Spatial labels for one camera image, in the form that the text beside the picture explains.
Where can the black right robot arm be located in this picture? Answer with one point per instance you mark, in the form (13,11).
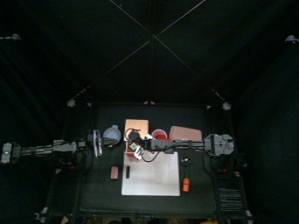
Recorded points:
(194,144)

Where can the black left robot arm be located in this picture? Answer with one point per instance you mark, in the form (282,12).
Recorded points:
(39,149)

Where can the brown rectangular plate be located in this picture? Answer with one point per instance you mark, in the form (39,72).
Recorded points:
(186,133)

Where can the white cutting board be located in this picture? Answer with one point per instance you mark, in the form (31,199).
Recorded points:
(155,178)

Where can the grey bowl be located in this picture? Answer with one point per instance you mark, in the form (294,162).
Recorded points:
(111,132)

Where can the red wooden drawer box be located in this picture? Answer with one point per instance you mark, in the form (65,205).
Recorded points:
(137,126)

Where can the red plastic cup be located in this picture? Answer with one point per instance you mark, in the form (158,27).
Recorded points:
(159,135)

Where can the small metal measuring cup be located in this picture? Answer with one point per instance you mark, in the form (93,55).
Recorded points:
(186,161)

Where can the white text warning label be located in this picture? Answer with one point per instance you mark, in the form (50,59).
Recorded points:
(230,201)

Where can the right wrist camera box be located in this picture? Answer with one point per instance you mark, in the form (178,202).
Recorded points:
(137,149)

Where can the metal frame corner bracket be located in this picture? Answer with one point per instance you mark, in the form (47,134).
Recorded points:
(71,102)
(147,102)
(226,106)
(292,38)
(15,37)

